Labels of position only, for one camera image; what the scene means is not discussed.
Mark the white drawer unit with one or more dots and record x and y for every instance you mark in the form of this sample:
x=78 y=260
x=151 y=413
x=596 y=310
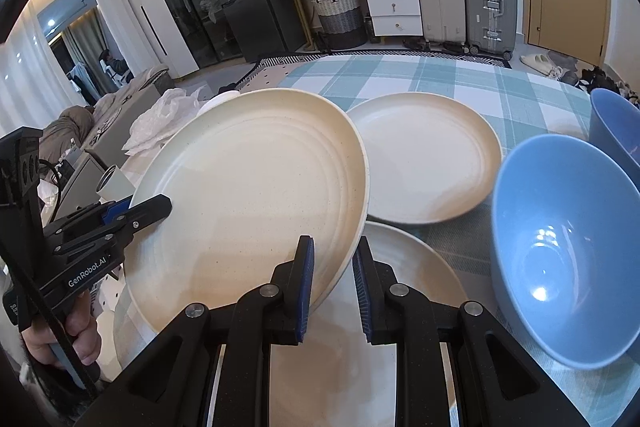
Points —
x=392 y=4

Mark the cream slipper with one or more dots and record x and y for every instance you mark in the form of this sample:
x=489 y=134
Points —
x=546 y=67
x=530 y=62

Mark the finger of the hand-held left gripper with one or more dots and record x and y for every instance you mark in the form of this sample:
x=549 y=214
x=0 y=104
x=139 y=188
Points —
x=116 y=210
x=150 y=208

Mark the person's left hand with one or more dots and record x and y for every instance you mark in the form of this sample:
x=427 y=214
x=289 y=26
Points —
x=82 y=327

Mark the grey white woven basket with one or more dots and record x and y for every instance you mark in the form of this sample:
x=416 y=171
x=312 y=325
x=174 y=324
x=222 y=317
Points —
x=340 y=22

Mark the white paper cup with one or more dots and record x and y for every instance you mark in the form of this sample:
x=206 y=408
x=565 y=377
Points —
x=117 y=187

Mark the blue bowl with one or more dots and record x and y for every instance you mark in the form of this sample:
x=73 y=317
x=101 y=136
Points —
x=560 y=267
x=617 y=132

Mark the grey curtain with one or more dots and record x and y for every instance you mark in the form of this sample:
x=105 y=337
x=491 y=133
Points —
x=87 y=42

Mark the silver suitcase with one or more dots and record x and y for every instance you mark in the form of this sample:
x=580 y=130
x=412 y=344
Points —
x=487 y=2

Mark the brown grey blanket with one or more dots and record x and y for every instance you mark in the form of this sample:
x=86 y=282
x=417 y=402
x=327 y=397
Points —
x=70 y=122

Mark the pile of assorted shoes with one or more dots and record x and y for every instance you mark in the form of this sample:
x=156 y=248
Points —
x=600 y=79

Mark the green checked tablecloth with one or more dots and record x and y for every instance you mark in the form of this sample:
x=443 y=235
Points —
x=450 y=77

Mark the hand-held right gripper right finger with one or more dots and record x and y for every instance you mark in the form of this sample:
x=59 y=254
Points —
x=362 y=297

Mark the striped black white rug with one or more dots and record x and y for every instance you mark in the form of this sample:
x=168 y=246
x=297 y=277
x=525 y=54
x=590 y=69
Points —
x=270 y=72

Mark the white sheer curtain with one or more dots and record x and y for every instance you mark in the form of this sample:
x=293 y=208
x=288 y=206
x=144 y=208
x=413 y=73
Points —
x=30 y=82

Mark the white tall cabinet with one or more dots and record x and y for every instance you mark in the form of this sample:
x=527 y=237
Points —
x=150 y=32

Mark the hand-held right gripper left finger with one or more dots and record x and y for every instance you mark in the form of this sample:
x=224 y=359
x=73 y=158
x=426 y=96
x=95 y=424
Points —
x=305 y=287

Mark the white plastic bag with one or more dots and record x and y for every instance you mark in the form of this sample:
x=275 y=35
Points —
x=155 y=117

